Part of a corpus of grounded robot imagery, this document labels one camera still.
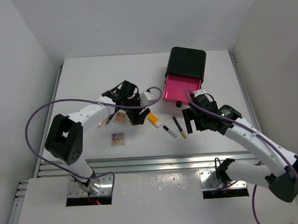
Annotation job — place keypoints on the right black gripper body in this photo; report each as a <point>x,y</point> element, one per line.
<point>214,103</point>

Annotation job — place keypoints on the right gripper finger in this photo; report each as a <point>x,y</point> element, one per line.
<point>199,123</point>
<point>188,116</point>

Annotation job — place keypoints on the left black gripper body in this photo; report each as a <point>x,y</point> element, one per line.
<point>135,101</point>

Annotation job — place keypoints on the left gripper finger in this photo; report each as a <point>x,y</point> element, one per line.
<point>134,116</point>
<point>143,114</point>

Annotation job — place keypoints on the orange tube white cap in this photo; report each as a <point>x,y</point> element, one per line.
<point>154,120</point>

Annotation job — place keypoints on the four-pan brown eyeshadow palette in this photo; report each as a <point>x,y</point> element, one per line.
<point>120,117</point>

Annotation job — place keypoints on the colourful glitter eyeshadow palette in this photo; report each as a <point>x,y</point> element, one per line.
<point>117,139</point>

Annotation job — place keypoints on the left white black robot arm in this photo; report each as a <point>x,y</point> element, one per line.
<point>65,136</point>

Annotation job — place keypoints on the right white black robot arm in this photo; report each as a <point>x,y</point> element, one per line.
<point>279,172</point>

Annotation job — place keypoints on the dark teal gold pencil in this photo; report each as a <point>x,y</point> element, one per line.
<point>179,127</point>

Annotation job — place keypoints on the silver glitter tube black cap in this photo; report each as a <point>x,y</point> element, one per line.
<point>169,131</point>

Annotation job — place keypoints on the pink slim pencil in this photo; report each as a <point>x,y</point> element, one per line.
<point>102,122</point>

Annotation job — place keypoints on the black drawer cabinet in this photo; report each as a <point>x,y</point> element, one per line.
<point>187,62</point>

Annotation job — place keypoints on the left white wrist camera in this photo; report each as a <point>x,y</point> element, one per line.
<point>147,97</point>

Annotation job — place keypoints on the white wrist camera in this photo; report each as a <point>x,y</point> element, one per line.
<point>147,97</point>
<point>199,92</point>

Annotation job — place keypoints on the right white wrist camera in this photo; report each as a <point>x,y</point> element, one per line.
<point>199,92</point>

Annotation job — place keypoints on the aluminium front rail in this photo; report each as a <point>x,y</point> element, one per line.
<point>166,163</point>

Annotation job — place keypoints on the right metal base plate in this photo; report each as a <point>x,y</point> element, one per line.
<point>209,182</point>

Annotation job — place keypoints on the metal base plate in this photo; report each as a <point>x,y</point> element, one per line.
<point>209,182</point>
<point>98,187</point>

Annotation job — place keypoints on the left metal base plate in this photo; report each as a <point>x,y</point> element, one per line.
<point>98,187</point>

